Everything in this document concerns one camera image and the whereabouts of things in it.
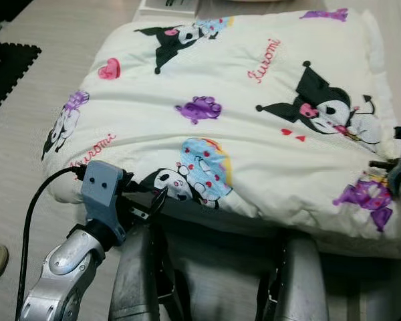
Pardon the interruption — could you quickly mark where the cream Kuromi print blanket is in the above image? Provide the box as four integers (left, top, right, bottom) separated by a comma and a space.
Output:
41, 8, 401, 258

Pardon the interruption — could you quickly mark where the silver robot left leg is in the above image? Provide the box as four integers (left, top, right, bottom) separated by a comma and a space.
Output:
107, 224, 188, 321

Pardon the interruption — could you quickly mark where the silver robot leg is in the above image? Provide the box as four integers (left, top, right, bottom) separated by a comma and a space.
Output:
264, 231, 328, 321
107, 224, 188, 321

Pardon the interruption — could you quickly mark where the silver robot right leg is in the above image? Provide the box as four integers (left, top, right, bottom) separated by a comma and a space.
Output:
264, 231, 328, 321

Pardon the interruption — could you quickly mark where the black foam floor mat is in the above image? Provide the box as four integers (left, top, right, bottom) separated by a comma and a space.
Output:
0, 41, 42, 121

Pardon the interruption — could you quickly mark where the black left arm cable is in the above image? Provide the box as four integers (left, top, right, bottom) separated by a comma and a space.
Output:
15, 166, 88, 318

